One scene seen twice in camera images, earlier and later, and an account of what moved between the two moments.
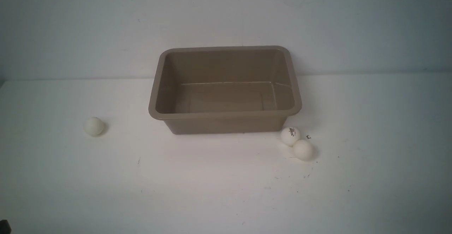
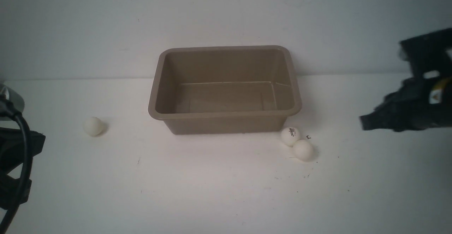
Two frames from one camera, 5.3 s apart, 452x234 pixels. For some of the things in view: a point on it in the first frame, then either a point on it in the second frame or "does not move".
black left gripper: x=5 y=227 → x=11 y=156
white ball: x=94 y=126 does not move
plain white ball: x=303 y=150 does not move
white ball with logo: x=290 y=135 does not move
